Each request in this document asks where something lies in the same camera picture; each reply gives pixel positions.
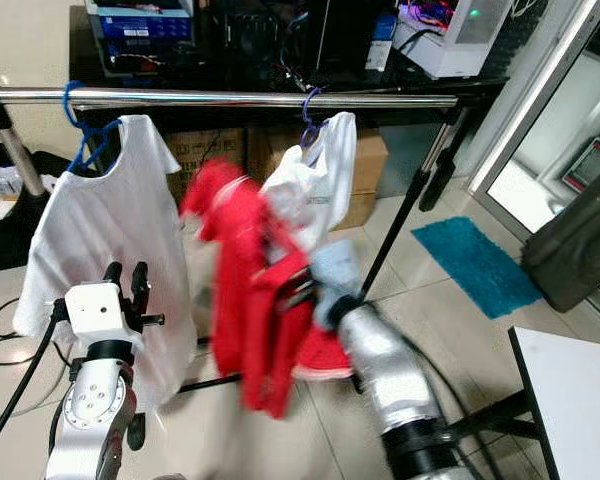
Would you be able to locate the red polo shirt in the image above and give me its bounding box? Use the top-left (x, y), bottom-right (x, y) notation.
top-left (180, 158), bottom-right (358, 421)

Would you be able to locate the blue hanger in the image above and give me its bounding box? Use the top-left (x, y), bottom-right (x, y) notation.
top-left (61, 79), bottom-right (123, 178)

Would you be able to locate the purple hanger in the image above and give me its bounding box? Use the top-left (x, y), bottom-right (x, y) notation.
top-left (298, 86), bottom-right (328, 153)

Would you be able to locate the white sleeveless top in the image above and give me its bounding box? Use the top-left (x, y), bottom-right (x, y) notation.
top-left (258, 111), bottom-right (361, 253)

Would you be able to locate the black bag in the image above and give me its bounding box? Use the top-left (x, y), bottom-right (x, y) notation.
top-left (0, 144), bottom-right (43, 275)

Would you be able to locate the large cardboard box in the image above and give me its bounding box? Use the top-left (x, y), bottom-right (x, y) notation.
top-left (348, 128), bottom-right (391, 233)

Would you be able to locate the small cardboard box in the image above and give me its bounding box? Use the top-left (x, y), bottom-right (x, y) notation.
top-left (163, 127), bottom-right (248, 193)

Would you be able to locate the teal floor mat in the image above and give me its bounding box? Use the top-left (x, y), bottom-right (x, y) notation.
top-left (411, 215), bottom-right (548, 320)

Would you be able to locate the chrome clothes rack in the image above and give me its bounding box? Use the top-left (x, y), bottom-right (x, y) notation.
top-left (0, 85), bottom-right (543, 446)

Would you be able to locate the blue bench power supply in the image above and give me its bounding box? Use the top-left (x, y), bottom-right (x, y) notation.
top-left (83, 0), bottom-right (198, 78)

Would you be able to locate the black computer tower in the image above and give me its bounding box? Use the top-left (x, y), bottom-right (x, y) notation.
top-left (208, 0), bottom-right (383, 89)

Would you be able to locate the black desk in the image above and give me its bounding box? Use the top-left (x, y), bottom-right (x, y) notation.
top-left (68, 0), bottom-right (513, 201)

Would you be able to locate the dark grey suitcase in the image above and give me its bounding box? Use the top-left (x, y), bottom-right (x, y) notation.
top-left (518, 172), bottom-right (600, 314)

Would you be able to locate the white folding table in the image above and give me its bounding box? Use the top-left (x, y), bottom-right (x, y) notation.
top-left (507, 325), bottom-right (600, 480)

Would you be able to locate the white electronic device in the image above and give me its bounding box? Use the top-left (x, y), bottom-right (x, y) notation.
top-left (393, 0), bottom-right (513, 81)

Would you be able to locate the glass sliding door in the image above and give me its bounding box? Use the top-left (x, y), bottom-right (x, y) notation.
top-left (468, 0), bottom-right (600, 196)

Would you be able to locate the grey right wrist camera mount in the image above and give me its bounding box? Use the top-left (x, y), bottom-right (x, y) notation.
top-left (308, 238), bottom-right (363, 329)

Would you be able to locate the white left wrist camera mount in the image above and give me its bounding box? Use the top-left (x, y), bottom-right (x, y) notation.
top-left (64, 281), bottom-right (133, 346)

